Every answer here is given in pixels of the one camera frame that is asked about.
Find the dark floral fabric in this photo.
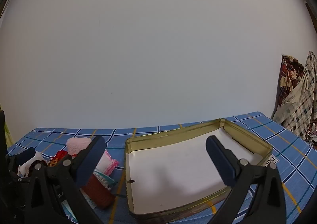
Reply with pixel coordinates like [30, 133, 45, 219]
[306, 120, 317, 150]

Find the white cloth with pink edge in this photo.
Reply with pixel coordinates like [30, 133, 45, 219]
[95, 150, 119, 173]

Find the checked plaid quilt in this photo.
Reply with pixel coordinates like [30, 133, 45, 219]
[272, 51, 317, 140]

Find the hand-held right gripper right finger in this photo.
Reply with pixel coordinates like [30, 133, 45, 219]
[205, 135, 287, 224]

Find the red yarn ornament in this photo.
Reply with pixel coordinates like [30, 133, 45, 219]
[49, 150, 69, 167]

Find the cotton swab pack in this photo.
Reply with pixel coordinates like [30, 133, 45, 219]
[61, 168, 119, 222]

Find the red floral quilt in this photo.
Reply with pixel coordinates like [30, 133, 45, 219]
[272, 54, 305, 120]

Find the blue plaid bedsheet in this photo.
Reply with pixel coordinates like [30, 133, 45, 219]
[7, 112, 313, 224]

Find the green curtain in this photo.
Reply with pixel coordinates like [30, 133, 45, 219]
[4, 119, 13, 147]

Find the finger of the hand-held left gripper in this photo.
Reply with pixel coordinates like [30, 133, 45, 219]
[6, 147, 36, 178]

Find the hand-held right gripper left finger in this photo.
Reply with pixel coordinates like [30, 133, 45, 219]
[23, 135, 107, 224]

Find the pink fluffy plush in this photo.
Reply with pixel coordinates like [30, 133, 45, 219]
[66, 137, 93, 159]

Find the gold tin box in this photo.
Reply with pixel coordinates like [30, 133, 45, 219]
[124, 118, 273, 219]

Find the red-brown knitted roll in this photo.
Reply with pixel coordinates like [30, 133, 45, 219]
[80, 173, 116, 210]

